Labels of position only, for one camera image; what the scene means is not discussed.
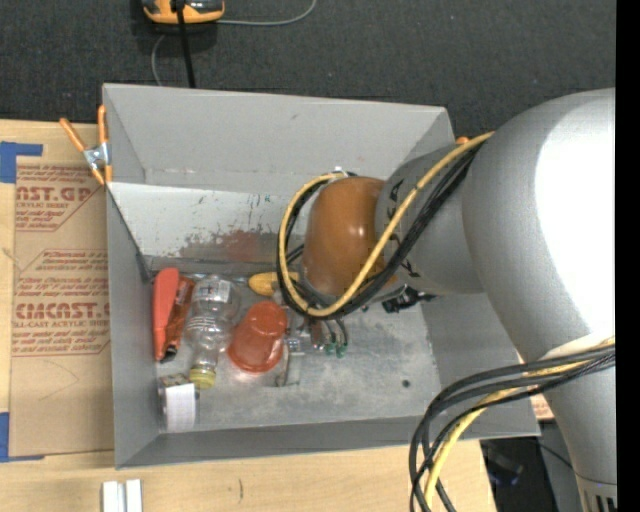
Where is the clear box with white label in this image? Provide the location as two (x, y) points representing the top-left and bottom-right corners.
(157, 373), (200, 433)

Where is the orange-red long flat object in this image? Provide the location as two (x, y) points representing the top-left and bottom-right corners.
(151, 266), (182, 363)

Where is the black cylinder on white bracket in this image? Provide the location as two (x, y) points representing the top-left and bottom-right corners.
(381, 283), (437, 315)

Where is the brown cardboard board red print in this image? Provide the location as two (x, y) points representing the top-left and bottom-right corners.
(0, 118), (116, 463)

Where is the brown shiny packet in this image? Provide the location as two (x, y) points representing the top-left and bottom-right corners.
(168, 276), (197, 352)

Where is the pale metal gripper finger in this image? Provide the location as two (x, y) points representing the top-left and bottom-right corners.
(274, 336), (305, 389)

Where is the grey metal bin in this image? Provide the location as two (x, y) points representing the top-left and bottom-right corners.
(101, 83), (543, 470)

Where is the orange translucent plastic cup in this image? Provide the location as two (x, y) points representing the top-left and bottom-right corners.
(227, 299), (290, 374)

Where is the clear plastic bottle yellow cap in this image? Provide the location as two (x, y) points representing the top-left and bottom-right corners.
(183, 273), (242, 391)

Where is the yellow toy banana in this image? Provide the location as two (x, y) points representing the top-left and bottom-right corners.
(247, 271), (301, 297)

